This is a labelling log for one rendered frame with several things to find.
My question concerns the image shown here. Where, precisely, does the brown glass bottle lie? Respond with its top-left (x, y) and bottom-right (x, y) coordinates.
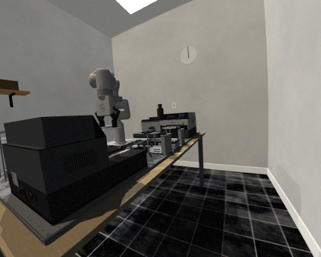
top-left (157, 109), bottom-right (164, 118)

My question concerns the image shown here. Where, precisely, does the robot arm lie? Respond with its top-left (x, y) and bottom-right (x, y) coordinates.
top-left (89, 68), bottom-right (130, 144)

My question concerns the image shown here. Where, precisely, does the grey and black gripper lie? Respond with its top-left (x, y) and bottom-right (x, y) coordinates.
top-left (95, 95), bottom-right (120, 128)

